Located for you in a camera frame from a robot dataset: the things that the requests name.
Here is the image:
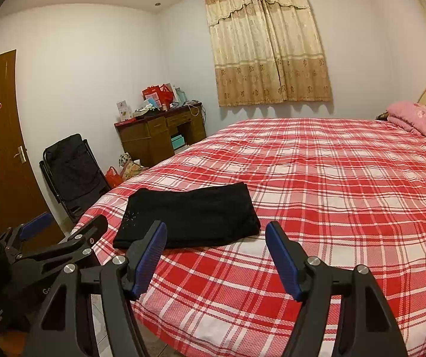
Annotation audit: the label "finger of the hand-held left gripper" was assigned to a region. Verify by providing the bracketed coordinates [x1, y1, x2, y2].
[0, 212, 53, 253]
[14, 215, 108, 272]

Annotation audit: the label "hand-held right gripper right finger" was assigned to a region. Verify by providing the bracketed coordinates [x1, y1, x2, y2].
[265, 221, 409, 357]

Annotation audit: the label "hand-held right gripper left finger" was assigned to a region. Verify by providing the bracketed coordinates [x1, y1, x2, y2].
[15, 220, 168, 357]

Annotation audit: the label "black pants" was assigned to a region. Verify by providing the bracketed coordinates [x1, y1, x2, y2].
[113, 182, 261, 250]

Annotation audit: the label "brown wooden door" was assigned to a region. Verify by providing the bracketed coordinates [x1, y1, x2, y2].
[0, 49, 65, 253]

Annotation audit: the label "black folding chair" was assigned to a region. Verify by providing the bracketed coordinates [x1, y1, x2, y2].
[39, 133, 112, 224]

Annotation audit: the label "red plastic bag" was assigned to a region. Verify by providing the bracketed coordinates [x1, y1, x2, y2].
[105, 167, 123, 189]

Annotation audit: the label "bed with red plaid sheet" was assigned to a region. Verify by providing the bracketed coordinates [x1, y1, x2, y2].
[69, 117, 426, 357]

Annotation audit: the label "floral patterned bag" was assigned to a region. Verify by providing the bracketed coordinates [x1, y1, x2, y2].
[119, 152, 149, 181]

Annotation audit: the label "brown wooden desk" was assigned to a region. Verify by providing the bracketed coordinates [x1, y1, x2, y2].
[114, 105, 207, 168]

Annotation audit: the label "white printed box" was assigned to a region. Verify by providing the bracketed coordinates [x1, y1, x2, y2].
[116, 100, 132, 121]

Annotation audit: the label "red gift bag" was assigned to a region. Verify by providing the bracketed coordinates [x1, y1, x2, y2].
[142, 84, 175, 110]

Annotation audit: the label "pink folded blanket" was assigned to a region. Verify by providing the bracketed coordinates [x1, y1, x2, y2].
[386, 100, 426, 141]

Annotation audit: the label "beige patterned curtain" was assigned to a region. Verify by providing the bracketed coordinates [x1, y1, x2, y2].
[202, 0, 333, 108]

